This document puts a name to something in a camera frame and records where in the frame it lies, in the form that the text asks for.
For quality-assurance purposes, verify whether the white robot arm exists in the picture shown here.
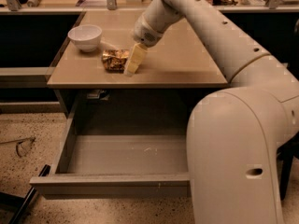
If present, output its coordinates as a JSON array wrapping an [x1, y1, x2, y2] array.
[[125, 0, 299, 224]]

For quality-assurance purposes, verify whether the black metal floor stand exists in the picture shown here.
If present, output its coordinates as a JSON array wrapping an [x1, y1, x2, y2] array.
[[0, 164, 51, 224]]

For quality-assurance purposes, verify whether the black office chair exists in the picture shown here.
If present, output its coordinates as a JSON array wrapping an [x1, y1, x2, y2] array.
[[278, 141, 299, 201]]

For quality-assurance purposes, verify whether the crushed orange gold can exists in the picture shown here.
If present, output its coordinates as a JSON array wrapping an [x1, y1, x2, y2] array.
[[102, 49, 129, 72]]

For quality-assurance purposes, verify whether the white ceramic bowl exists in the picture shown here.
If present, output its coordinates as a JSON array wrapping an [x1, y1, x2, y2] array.
[[68, 24, 102, 52]]

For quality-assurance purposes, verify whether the grey cable on floor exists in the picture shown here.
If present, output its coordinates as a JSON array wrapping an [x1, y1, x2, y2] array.
[[0, 136, 37, 158]]

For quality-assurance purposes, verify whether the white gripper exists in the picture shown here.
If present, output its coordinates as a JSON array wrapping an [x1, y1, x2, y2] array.
[[124, 15, 163, 76]]

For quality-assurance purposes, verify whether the grey open top drawer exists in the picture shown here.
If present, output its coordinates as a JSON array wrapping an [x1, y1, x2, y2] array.
[[30, 90, 191, 199]]

